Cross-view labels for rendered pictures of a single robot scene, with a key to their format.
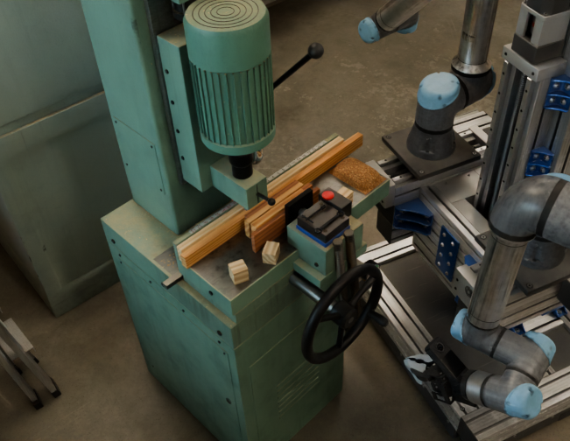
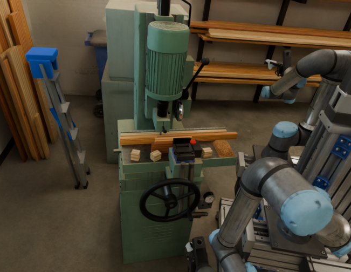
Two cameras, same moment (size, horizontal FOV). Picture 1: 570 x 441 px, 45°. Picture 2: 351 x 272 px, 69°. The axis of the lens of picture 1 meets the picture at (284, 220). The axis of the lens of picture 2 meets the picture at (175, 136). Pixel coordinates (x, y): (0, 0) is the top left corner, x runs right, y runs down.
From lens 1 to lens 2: 0.72 m
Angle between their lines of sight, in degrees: 23
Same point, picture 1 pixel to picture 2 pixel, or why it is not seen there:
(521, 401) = not seen: outside the picture
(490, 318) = (226, 239)
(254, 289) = (138, 167)
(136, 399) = (107, 206)
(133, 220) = (127, 125)
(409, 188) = not seen: hidden behind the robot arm
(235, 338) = (122, 185)
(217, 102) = (150, 67)
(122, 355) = (116, 188)
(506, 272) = (240, 212)
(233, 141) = (152, 89)
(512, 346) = (232, 263)
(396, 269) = not seen: hidden behind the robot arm
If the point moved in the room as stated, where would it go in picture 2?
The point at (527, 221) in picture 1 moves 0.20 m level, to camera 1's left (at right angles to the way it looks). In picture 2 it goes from (254, 179) to (192, 152)
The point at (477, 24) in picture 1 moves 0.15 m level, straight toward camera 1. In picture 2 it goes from (318, 102) to (304, 110)
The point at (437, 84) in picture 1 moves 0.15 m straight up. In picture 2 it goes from (285, 126) to (295, 101)
